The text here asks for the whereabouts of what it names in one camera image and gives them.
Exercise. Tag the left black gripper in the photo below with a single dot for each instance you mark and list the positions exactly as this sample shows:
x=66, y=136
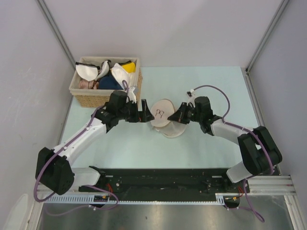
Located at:
x=135, y=117

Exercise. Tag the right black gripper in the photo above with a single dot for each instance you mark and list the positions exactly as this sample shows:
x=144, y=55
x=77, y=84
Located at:
x=177, y=115

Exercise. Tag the white mesh laundry bag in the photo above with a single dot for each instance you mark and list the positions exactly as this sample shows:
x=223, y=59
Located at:
x=161, y=110

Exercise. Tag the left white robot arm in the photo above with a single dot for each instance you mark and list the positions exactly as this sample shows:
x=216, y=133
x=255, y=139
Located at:
x=53, y=168

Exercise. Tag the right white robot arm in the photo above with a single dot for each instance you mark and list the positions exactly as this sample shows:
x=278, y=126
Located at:
x=258, y=150

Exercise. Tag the yellow bra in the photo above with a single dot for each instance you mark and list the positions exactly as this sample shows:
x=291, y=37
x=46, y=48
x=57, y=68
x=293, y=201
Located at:
x=129, y=67

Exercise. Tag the navy blue bra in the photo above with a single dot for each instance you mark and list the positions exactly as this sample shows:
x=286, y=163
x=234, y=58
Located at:
x=109, y=83

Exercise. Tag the pink beige bra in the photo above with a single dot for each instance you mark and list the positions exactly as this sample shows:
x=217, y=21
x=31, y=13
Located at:
x=88, y=85

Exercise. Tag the white bra black trim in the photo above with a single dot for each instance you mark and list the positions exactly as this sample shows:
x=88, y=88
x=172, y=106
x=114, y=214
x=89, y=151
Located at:
x=87, y=72

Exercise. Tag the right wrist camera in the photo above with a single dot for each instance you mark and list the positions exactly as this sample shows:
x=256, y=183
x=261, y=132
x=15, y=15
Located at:
x=191, y=96

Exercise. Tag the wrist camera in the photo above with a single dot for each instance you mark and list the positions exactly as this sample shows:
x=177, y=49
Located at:
x=191, y=96
x=131, y=93

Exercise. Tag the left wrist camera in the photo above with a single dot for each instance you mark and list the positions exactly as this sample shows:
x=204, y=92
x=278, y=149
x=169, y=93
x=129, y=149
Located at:
x=131, y=93

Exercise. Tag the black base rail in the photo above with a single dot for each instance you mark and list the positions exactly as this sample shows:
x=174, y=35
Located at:
x=166, y=184

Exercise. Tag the white slotted cable duct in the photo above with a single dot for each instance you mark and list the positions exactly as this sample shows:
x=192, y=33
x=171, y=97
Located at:
x=99, y=199

